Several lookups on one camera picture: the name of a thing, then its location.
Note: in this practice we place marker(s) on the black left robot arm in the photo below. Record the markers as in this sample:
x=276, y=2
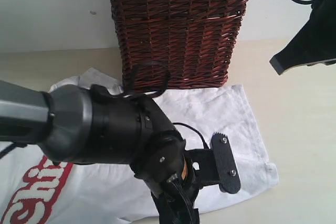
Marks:
x=91, y=126

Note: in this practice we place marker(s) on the dark red wicker basket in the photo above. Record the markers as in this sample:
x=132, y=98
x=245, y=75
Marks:
x=191, y=39

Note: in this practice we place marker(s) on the white t-shirt red lettering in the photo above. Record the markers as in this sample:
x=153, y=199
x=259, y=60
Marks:
x=33, y=190

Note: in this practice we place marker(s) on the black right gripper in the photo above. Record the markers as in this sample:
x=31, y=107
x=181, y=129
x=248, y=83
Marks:
x=313, y=44

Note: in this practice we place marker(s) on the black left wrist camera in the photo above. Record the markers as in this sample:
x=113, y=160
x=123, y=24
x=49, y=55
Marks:
x=229, y=180

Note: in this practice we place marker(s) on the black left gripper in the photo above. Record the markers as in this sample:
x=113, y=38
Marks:
x=176, y=203

